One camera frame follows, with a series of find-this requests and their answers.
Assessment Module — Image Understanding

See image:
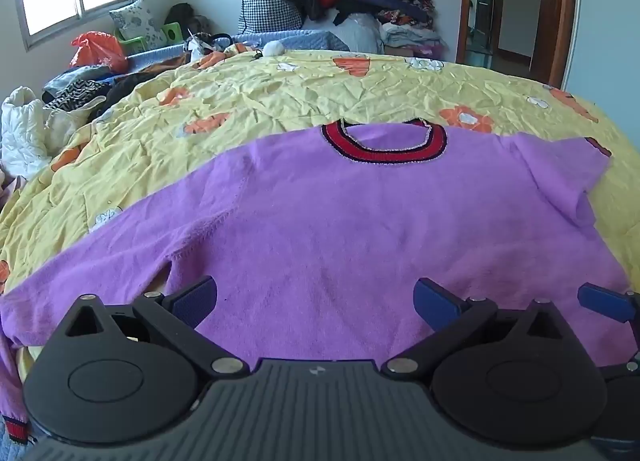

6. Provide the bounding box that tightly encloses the yellow printed blanket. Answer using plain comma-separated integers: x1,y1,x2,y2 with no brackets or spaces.
0,48,640,357

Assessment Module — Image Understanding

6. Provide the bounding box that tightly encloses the floral pillow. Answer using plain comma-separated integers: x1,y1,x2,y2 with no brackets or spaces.
109,0,168,49

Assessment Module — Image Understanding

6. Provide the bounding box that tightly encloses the dark cloth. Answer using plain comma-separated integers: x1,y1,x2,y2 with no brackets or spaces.
92,74,156,122

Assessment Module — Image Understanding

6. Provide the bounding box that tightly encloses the wooden door frame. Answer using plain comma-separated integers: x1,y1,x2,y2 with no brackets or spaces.
455,0,578,89

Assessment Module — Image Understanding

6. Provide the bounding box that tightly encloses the white wardrobe with flower stickers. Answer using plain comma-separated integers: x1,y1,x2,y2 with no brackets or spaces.
565,0,640,152

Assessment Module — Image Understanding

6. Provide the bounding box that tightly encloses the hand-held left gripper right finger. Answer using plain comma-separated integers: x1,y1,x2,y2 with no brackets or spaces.
381,277,581,376

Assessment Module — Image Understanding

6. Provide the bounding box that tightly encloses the purple sweater with red trim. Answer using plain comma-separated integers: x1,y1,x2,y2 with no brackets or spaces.
0,118,631,447

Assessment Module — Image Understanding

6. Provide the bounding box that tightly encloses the orange plastic bag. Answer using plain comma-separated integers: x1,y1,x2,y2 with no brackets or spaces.
69,31,130,73

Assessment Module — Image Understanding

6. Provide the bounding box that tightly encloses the black white checkered bag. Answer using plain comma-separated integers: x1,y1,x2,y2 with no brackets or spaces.
237,0,306,35

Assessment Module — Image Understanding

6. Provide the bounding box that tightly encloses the black white zigzag cloth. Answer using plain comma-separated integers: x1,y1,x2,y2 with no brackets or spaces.
42,78,108,109

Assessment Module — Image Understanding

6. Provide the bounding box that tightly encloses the white quilted jacket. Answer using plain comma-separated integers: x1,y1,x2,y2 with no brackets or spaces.
0,86,106,179

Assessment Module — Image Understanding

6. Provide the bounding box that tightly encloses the green plastic stool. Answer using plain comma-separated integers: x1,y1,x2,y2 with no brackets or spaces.
114,21,182,54

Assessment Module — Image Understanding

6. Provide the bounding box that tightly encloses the black backpack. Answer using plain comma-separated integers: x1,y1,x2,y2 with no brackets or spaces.
165,2,211,37

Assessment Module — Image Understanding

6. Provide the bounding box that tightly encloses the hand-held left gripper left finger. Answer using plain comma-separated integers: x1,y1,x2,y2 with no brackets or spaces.
52,275,251,377

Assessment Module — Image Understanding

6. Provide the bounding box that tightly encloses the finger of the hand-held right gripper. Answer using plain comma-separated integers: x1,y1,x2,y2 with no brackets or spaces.
577,282,640,328

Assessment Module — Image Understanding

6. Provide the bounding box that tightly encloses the blue quilted bedcover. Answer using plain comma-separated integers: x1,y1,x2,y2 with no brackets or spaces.
125,30,351,74

